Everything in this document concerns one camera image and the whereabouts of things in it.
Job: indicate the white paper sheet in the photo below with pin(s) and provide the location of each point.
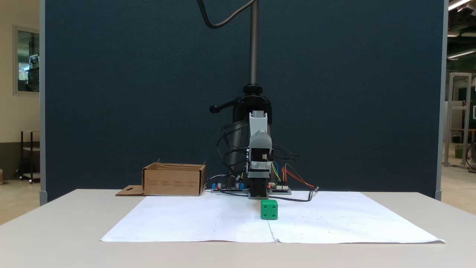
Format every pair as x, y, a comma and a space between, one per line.
208, 223

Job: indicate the blue power circuit board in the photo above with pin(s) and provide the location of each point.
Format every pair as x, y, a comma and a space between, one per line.
227, 188

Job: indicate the dark blue partition panel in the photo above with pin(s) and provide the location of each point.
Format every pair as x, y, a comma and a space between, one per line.
111, 93

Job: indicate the green die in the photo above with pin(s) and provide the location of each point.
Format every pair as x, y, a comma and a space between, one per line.
269, 210

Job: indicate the brown cardboard box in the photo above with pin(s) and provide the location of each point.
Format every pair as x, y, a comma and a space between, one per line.
173, 182

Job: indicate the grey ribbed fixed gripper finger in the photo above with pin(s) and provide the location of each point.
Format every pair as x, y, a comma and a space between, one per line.
260, 141

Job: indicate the ceiling strip light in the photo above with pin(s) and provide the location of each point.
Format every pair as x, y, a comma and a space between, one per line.
457, 4
461, 54

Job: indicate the framed wall window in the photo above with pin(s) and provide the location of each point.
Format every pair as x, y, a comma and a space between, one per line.
28, 61

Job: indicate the black camera tripod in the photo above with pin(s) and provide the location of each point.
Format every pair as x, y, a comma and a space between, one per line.
254, 44

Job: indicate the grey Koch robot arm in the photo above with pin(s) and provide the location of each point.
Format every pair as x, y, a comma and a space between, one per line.
258, 121

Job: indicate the black shelf cart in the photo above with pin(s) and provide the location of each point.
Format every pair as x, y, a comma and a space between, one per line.
30, 156

